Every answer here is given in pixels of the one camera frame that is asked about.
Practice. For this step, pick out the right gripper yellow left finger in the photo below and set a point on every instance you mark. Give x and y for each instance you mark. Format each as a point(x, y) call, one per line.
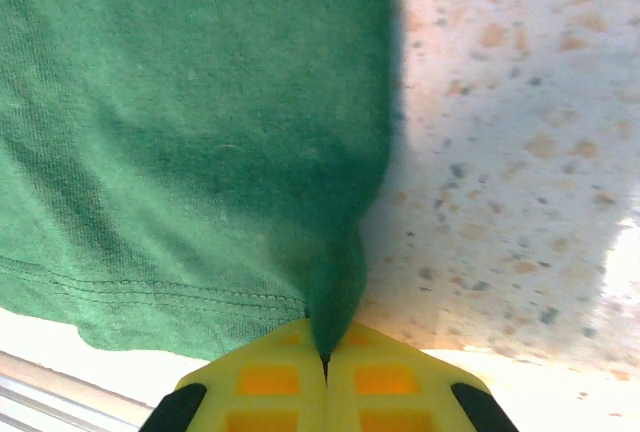
point(270, 382)

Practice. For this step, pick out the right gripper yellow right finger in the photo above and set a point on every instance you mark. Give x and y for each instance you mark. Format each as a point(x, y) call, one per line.
point(385, 382)

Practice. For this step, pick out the green t-shirt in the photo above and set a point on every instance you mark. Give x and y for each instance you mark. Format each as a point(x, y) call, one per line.
point(175, 127)

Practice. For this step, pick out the aluminium mounting rail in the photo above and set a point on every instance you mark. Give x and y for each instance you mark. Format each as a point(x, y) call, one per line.
point(40, 402)

